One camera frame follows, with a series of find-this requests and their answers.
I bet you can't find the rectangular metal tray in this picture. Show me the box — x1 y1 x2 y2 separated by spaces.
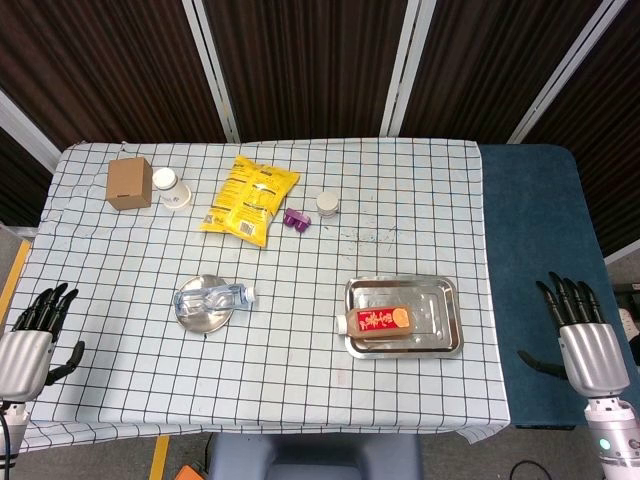
344 274 465 360

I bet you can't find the brown drink bottle red label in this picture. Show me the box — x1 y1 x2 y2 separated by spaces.
335 306 414 341

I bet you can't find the white checked tablecloth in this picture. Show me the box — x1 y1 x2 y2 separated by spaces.
0 138 512 454

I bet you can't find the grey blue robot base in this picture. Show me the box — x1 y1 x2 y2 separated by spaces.
207 432 424 480

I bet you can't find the white paper cup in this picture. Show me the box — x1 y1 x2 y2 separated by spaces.
152 167 194 211

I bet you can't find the black floor cable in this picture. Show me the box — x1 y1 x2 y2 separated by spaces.
509 459 596 480

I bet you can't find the black floor device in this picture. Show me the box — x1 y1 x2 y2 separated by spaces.
613 282 640 307

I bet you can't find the round metal plate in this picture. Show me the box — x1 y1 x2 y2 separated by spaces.
175 273 236 334

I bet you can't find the purple plastic block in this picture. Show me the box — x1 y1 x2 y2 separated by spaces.
282 207 312 234

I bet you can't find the white power strip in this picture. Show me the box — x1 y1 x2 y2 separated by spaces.
618 307 640 344

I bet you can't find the small white jar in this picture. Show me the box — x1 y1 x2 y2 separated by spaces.
315 192 340 219

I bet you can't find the dark slatted partition screen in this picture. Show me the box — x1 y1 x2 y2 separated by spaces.
0 0 640 266

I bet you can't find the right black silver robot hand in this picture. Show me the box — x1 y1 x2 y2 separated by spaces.
517 271 632 401

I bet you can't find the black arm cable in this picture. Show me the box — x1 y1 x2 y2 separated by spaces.
0 414 16 474

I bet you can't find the clear plastic bottle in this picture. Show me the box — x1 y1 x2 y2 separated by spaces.
173 283 259 321

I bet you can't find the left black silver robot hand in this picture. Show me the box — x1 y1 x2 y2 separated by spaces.
0 282 86 404

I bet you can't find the brown cardboard box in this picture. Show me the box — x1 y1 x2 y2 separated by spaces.
105 156 154 211

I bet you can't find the yellow snack bag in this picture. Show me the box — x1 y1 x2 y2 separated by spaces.
199 154 301 249

